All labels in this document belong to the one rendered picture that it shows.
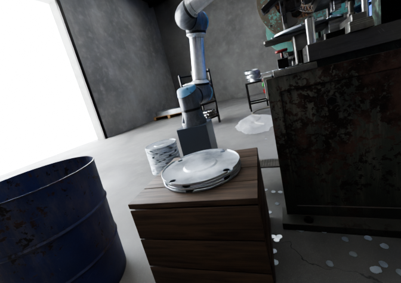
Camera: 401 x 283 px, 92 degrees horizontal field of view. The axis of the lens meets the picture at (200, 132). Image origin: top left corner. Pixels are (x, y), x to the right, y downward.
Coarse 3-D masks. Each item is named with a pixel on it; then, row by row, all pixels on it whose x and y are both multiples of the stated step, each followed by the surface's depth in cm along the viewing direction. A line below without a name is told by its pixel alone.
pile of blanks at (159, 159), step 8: (176, 144) 179; (152, 152) 168; (160, 152) 170; (168, 152) 170; (176, 152) 177; (152, 160) 171; (160, 160) 169; (168, 160) 170; (152, 168) 176; (160, 168) 171
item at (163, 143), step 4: (164, 140) 193; (168, 140) 189; (172, 140) 184; (152, 144) 188; (156, 144) 181; (160, 144) 177; (164, 144) 176; (168, 144) 169; (148, 148) 177; (152, 148) 173; (156, 148) 170; (160, 148) 167
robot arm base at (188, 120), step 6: (198, 108) 113; (186, 114) 112; (192, 114) 111; (198, 114) 113; (186, 120) 112; (192, 120) 111; (198, 120) 113; (204, 120) 114; (186, 126) 113; (192, 126) 111
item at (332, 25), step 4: (332, 20) 76; (336, 20) 76; (340, 20) 75; (328, 24) 78; (332, 24) 76; (336, 24) 76; (328, 28) 78; (332, 28) 77; (336, 28) 76; (324, 32) 86; (328, 32) 79
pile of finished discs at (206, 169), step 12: (192, 156) 83; (204, 156) 79; (216, 156) 76; (228, 156) 73; (168, 168) 76; (180, 168) 73; (192, 168) 68; (204, 168) 66; (216, 168) 65; (228, 168) 63; (168, 180) 65; (180, 180) 63; (192, 180) 61; (204, 180) 58; (216, 180) 59; (228, 180) 61; (180, 192) 61
